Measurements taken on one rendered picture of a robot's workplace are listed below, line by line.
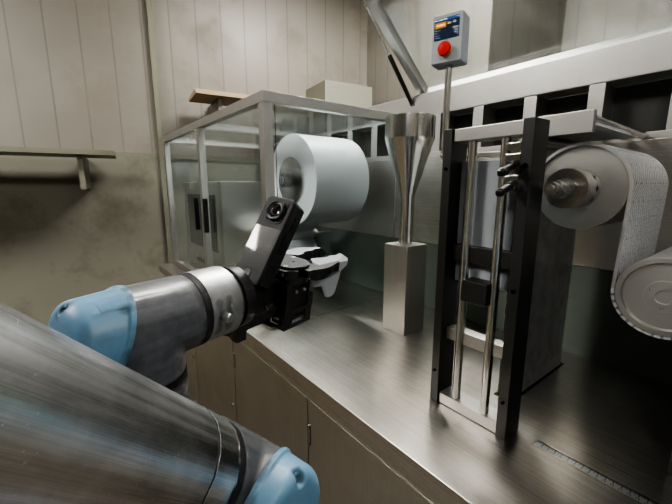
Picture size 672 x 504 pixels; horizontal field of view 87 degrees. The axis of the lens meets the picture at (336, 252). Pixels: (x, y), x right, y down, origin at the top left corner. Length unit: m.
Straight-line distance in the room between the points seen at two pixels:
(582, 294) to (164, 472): 1.02
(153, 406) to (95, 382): 0.03
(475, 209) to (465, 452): 0.42
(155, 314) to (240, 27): 3.47
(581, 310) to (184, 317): 0.98
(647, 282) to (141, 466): 0.69
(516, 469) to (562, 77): 0.89
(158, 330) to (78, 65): 3.18
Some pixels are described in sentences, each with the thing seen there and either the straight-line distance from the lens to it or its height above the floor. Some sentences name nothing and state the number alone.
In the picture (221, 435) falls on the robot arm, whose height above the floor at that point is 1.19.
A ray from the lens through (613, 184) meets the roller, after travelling 0.73.
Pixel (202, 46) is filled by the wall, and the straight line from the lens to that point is 3.57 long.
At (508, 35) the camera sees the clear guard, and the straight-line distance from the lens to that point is 1.19.
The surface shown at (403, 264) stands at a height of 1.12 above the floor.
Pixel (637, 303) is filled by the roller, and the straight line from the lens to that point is 0.74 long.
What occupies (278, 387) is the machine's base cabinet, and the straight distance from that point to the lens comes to 1.10.
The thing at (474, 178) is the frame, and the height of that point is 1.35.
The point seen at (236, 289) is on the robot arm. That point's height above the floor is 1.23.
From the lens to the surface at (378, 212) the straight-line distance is 1.35.
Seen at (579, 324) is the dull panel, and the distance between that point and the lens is 1.13.
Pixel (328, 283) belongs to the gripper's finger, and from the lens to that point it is 0.51.
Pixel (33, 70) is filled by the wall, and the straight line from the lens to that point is 3.46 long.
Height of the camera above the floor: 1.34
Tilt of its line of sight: 10 degrees down
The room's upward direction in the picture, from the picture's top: straight up
